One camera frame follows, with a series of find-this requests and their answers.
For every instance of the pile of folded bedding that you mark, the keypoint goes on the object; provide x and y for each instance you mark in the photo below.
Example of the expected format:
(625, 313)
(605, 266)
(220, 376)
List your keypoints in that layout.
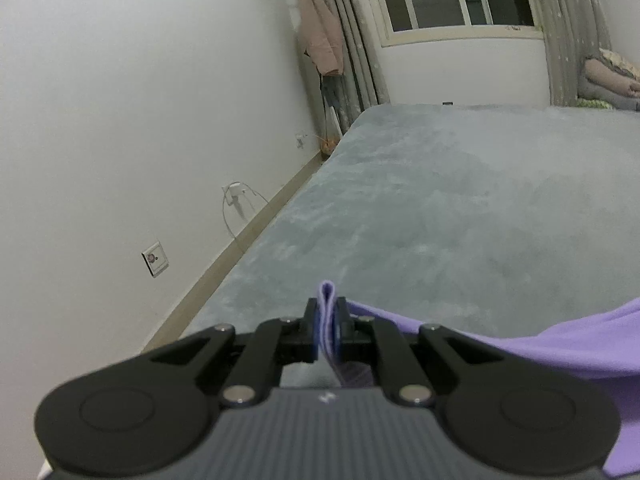
(610, 85)

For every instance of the grey curtain beside jacket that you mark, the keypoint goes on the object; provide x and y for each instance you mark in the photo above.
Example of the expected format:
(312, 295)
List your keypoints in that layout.
(357, 60)

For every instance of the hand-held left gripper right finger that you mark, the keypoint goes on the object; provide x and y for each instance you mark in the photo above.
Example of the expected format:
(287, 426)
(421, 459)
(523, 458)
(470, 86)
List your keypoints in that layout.
(337, 330)

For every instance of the small orange object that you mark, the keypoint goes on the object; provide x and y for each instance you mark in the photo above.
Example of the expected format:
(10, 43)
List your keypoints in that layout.
(327, 145)

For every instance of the pink hanging jacket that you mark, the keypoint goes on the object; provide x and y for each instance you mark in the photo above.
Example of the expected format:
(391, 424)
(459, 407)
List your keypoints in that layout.
(322, 30)

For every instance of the grey curtain beside bedding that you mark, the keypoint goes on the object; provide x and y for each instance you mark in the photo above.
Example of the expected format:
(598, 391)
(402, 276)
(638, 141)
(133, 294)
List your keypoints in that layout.
(570, 35)

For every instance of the grey plush bed blanket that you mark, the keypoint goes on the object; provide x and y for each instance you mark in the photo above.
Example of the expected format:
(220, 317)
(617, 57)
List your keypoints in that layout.
(450, 200)

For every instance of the small white wall socket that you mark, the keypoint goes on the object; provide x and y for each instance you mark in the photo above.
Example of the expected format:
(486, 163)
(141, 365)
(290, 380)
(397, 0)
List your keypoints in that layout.
(300, 140)

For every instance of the purple garment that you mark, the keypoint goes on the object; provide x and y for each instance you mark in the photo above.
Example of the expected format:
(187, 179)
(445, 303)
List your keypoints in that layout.
(575, 350)

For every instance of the square wall socket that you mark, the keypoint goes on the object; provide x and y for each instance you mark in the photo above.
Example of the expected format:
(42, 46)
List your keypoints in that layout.
(155, 259)

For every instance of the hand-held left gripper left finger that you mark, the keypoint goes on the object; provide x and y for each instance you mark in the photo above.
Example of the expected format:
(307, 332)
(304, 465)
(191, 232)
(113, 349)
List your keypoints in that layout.
(315, 330)

